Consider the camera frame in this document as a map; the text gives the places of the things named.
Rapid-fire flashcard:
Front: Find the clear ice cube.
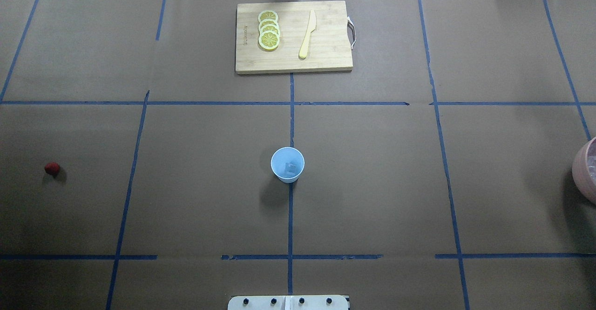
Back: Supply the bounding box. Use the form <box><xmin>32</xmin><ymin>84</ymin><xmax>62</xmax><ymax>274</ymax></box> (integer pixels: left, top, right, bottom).
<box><xmin>284</xmin><ymin>163</ymin><xmax>300</xmax><ymax>178</ymax></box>

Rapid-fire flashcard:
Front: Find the light blue paper cup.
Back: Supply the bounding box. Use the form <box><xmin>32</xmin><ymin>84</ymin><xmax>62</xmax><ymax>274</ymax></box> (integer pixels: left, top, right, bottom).
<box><xmin>270</xmin><ymin>147</ymin><xmax>305</xmax><ymax>183</ymax></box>

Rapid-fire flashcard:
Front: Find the pile of clear ice cubes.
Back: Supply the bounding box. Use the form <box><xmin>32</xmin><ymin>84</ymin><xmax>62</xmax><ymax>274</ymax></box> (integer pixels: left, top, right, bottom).
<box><xmin>587</xmin><ymin>155</ymin><xmax>596</xmax><ymax>183</ymax></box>

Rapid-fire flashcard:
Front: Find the bamboo cutting board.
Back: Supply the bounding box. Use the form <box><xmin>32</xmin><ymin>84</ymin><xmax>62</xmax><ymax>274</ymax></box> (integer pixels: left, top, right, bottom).
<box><xmin>236</xmin><ymin>0</ymin><xmax>353</xmax><ymax>75</ymax></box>

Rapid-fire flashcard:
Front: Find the lemon slice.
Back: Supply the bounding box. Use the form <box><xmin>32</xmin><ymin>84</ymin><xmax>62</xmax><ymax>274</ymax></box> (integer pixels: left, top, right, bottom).
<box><xmin>259</xmin><ymin>19</ymin><xmax>280</xmax><ymax>34</ymax></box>
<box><xmin>258</xmin><ymin>10</ymin><xmax>279</xmax><ymax>23</ymax></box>
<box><xmin>259</xmin><ymin>24</ymin><xmax>281</xmax><ymax>38</ymax></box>
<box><xmin>258</xmin><ymin>34</ymin><xmax>281</xmax><ymax>51</ymax></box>

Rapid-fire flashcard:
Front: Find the yellow plastic knife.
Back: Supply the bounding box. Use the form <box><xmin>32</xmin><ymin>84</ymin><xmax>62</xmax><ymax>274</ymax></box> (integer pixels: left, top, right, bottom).
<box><xmin>298</xmin><ymin>10</ymin><xmax>317</xmax><ymax>60</ymax></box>

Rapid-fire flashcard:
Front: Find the red strawberry on table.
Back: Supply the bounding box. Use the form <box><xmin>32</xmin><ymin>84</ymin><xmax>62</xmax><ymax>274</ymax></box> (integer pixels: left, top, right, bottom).
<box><xmin>44</xmin><ymin>162</ymin><xmax>61</xmax><ymax>178</ymax></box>

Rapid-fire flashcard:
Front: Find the pink bowl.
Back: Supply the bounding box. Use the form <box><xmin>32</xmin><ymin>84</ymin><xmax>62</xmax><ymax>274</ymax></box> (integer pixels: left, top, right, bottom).
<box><xmin>572</xmin><ymin>137</ymin><xmax>596</xmax><ymax>204</ymax></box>

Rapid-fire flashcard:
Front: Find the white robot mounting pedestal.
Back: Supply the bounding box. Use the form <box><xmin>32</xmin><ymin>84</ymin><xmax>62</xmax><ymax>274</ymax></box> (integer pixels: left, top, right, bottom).
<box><xmin>227</xmin><ymin>295</ymin><xmax>351</xmax><ymax>310</ymax></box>

